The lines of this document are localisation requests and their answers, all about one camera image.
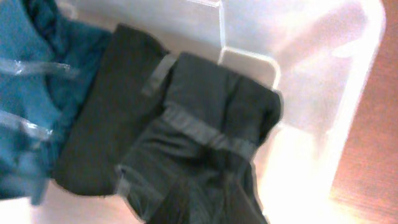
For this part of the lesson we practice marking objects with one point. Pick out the dark grey garment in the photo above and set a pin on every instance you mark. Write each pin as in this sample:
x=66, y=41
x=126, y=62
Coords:
x=193, y=162

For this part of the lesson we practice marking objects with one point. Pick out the black garment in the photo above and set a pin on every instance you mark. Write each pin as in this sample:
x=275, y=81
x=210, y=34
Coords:
x=124, y=98

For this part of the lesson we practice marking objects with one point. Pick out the teal blue garment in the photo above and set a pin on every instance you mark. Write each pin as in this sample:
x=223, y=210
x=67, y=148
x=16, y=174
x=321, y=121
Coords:
x=48, y=63

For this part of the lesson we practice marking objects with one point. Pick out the clear plastic storage bin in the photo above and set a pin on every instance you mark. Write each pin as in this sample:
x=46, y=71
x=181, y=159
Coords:
x=315, y=54

